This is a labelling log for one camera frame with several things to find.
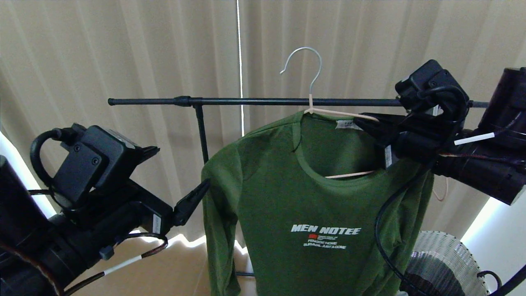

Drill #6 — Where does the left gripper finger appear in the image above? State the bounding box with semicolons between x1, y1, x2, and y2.
136;146;161;165
172;179;211;227

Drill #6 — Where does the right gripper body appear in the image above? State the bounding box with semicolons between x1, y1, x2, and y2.
384;116;456;170

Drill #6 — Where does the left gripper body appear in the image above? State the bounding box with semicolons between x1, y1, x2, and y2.
62;180;175;256

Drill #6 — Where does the green printed t-shirt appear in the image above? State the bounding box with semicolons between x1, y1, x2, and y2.
201;110;434;296

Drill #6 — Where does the pink clothes hanger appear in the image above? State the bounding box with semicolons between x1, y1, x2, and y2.
431;177;449;203
279;46;379;180

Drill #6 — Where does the black clothes rack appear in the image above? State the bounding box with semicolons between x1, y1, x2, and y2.
108;95;490;278

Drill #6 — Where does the white laundry basket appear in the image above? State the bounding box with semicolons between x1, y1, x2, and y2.
401;230;504;296

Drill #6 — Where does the beige curtain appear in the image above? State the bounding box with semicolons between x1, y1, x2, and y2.
0;0;526;247

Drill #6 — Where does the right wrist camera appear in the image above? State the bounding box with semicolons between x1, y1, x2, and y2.
394;60;471;124

